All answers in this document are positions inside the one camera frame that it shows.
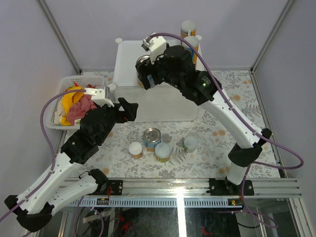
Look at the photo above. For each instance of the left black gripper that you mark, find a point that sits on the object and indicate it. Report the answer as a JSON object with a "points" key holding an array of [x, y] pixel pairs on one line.
{"points": [[131, 109]]}

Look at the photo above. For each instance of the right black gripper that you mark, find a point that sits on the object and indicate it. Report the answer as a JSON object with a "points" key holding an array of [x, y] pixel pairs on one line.
{"points": [[145, 69]]}

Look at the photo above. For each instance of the blue can pull-tab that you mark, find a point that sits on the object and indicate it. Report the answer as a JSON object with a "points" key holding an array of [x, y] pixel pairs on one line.
{"points": [[142, 66], [151, 137]]}

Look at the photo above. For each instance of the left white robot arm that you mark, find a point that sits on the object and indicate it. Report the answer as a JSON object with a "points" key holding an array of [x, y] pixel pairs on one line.
{"points": [[36, 206]]}

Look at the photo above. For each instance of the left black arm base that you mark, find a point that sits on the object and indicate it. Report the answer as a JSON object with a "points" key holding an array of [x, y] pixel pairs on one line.
{"points": [[112, 187]]}

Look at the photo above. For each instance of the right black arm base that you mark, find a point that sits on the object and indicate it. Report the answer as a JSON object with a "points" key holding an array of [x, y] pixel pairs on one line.
{"points": [[223, 187]]}

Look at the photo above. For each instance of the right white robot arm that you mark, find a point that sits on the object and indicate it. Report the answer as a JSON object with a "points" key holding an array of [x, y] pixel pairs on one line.
{"points": [[249, 138]]}

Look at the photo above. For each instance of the white plastic storage cabinet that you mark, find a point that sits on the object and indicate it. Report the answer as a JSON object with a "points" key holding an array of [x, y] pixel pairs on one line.
{"points": [[160, 103]]}

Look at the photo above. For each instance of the short can white lid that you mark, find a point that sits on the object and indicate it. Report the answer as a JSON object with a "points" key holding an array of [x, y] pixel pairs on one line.
{"points": [[136, 150]]}

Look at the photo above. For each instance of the pink cloth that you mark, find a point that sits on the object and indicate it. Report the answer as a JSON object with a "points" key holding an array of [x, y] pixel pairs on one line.
{"points": [[87, 104]]}

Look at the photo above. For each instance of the white plastic laundry basket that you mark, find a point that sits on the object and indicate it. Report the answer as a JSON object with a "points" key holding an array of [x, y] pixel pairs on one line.
{"points": [[64, 85]]}

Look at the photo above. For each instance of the short can clear lid front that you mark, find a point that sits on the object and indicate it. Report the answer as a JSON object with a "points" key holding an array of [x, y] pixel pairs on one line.
{"points": [[162, 152]]}

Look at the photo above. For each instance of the yellow cloth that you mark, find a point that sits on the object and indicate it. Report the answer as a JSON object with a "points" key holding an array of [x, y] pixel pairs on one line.
{"points": [[72, 105]]}

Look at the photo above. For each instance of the white patterned cloth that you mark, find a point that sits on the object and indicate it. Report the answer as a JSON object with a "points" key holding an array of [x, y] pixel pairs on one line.
{"points": [[60, 115]]}

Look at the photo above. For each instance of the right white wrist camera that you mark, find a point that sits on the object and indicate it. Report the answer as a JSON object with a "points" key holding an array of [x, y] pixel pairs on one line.
{"points": [[156, 45]]}

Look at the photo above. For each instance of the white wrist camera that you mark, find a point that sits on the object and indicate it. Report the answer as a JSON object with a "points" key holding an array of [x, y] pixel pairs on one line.
{"points": [[101, 95], [156, 45]]}

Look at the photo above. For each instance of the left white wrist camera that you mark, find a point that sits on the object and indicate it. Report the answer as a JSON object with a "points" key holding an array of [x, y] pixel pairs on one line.
{"points": [[101, 95]]}

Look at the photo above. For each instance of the aluminium front rail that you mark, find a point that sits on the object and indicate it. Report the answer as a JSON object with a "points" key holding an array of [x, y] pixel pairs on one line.
{"points": [[150, 192]]}

